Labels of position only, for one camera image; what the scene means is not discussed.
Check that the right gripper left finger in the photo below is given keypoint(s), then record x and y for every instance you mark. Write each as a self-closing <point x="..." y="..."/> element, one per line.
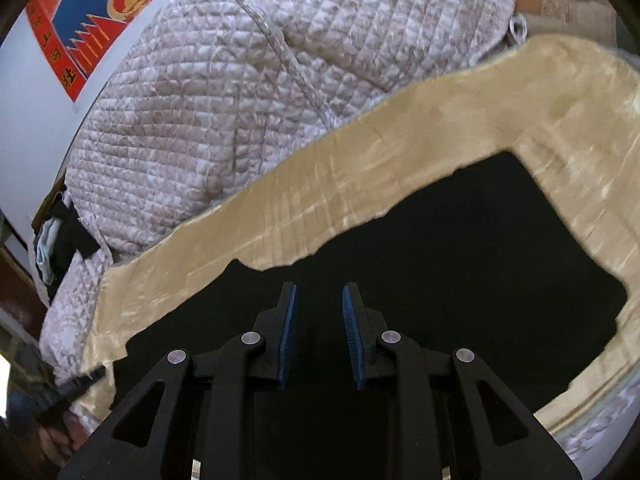
<point x="190" y="407"/>

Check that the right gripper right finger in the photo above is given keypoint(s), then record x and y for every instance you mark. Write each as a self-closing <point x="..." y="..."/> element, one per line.
<point x="443" y="416"/>

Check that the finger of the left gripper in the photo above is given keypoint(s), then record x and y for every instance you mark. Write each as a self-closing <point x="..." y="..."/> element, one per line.
<point x="54" y="400"/>

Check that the black pants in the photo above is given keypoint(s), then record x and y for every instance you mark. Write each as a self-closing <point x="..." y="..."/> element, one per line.
<point x="478" y="260"/>

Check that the person's left hand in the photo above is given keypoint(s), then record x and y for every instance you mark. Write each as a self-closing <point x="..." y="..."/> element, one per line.
<point x="60" y="443"/>

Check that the dark clothes pile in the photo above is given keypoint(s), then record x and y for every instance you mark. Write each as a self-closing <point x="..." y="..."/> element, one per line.
<point x="58" y="240"/>

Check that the quilted pinkish white comforter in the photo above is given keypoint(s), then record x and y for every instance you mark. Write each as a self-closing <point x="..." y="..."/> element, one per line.
<point x="215" y="94"/>

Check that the beige satin bed sheet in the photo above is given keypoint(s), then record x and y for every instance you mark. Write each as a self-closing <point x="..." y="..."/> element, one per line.
<point x="567" y="107"/>

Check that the patterned beige pillow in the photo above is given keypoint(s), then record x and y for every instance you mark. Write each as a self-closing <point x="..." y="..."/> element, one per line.
<point x="595" y="20"/>

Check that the red blue wall poster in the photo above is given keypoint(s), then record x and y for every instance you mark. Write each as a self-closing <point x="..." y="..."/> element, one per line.
<point x="74" y="35"/>

